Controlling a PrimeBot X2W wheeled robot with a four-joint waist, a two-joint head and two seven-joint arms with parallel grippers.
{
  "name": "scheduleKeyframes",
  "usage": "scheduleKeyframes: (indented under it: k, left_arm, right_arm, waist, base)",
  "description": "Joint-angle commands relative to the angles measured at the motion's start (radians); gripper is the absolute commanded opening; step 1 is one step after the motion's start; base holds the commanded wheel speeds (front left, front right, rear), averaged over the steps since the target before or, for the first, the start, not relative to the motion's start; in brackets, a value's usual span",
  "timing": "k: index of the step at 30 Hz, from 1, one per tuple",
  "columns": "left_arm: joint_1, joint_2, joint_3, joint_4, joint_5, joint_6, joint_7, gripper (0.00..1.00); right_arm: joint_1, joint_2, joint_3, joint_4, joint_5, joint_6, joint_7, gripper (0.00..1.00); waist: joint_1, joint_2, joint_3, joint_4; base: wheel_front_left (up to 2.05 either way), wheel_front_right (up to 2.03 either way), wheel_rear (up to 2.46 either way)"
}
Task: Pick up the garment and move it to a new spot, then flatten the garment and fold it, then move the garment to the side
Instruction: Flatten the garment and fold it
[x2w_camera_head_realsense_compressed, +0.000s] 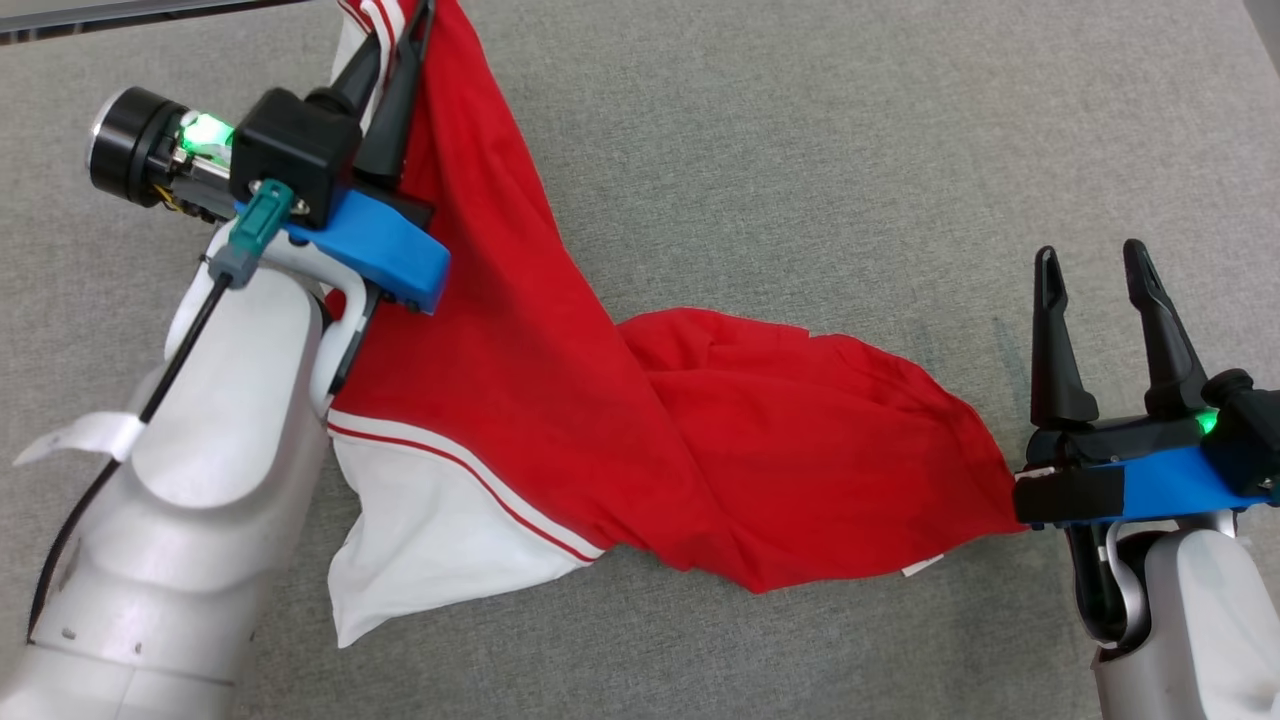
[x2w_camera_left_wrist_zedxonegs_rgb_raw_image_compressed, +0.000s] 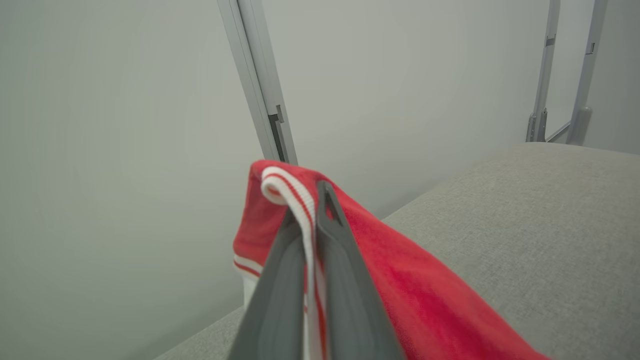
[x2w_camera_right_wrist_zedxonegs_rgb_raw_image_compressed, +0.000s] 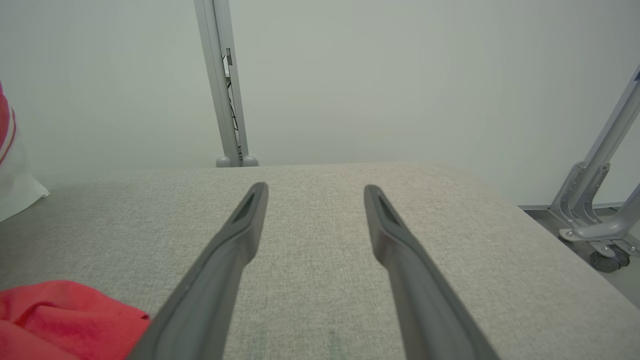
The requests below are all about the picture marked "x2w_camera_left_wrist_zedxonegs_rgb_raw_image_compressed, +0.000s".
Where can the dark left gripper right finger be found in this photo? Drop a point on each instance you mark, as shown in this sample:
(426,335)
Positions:
(350,310)

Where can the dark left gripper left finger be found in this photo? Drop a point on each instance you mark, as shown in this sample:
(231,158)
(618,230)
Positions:
(275,310)

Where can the red shirt with white-striped cuffs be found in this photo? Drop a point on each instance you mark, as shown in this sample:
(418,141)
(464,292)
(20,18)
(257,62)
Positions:
(425,300)

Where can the grey fabric sofa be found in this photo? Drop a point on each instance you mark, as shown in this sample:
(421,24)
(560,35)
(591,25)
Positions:
(550,225)

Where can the grey metal partition post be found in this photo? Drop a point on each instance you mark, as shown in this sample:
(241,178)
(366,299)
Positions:
(239,40)
(587,75)
(260,40)
(544,75)

